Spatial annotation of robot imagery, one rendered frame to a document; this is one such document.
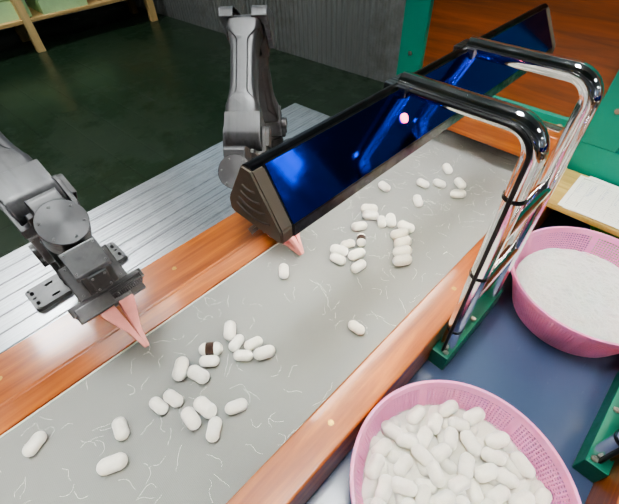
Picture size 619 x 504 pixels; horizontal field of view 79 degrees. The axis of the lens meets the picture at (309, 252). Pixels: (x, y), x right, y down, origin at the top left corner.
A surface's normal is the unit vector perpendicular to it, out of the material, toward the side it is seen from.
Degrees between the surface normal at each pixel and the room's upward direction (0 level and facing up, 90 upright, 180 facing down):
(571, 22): 90
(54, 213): 41
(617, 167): 90
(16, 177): 28
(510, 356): 0
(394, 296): 0
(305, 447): 0
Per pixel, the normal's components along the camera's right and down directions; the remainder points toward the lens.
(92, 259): 0.43, -0.20
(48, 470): -0.04, -0.69
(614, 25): -0.71, 0.53
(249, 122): -0.04, -0.07
